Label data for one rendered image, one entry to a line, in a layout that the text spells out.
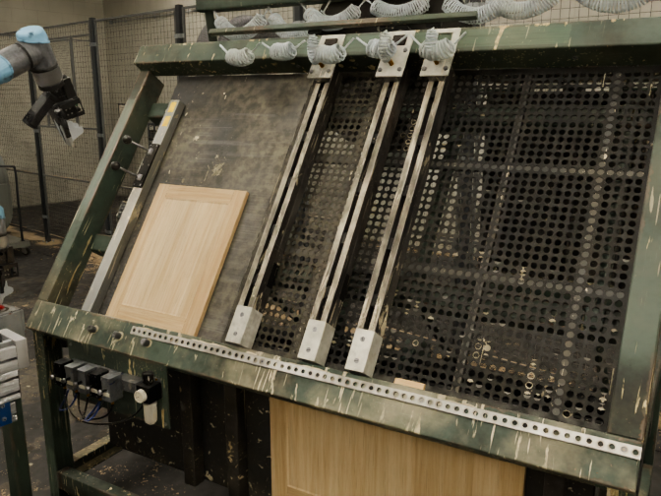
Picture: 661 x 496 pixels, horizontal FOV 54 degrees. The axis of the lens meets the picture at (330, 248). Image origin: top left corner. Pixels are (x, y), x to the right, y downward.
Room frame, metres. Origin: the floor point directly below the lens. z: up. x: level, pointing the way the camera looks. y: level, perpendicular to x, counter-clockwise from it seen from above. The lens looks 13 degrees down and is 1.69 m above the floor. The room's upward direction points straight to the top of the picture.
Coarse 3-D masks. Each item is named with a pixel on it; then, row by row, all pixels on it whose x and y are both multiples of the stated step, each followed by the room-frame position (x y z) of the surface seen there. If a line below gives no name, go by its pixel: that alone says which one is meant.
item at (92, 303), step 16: (176, 112) 2.79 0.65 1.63; (160, 128) 2.76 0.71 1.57; (160, 144) 2.70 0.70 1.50; (160, 160) 2.70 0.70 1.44; (144, 192) 2.61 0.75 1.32; (128, 208) 2.57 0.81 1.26; (128, 224) 2.53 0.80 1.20; (112, 240) 2.50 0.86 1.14; (128, 240) 2.52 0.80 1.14; (112, 256) 2.45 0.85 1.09; (112, 272) 2.44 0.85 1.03; (96, 288) 2.39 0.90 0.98; (96, 304) 2.37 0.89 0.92
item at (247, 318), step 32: (320, 32) 2.37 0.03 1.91; (320, 64) 2.44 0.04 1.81; (320, 96) 2.42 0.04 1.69; (320, 128) 2.39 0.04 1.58; (288, 160) 2.31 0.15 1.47; (288, 192) 2.23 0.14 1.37; (288, 224) 2.20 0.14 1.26; (256, 256) 2.13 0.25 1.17; (256, 288) 2.05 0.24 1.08; (256, 320) 2.03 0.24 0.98
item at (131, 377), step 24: (72, 360) 2.21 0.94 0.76; (96, 360) 2.22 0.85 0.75; (120, 360) 2.16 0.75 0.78; (144, 360) 2.10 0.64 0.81; (72, 384) 2.14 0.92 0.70; (96, 384) 2.08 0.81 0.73; (120, 384) 2.08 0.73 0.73; (144, 384) 2.03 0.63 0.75; (120, 408) 2.17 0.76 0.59; (144, 408) 2.02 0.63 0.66; (168, 408) 2.05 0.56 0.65
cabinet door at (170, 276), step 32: (160, 192) 2.57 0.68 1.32; (192, 192) 2.50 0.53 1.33; (224, 192) 2.43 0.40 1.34; (160, 224) 2.48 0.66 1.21; (192, 224) 2.41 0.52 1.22; (224, 224) 2.33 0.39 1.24; (160, 256) 2.38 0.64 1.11; (192, 256) 2.32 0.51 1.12; (224, 256) 2.26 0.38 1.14; (128, 288) 2.35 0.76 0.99; (160, 288) 2.29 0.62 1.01; (192, 288) 2.23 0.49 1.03; (128, 320) 2.26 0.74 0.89; (160, 320) 2.20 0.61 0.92; (192, 320) 2.15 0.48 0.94
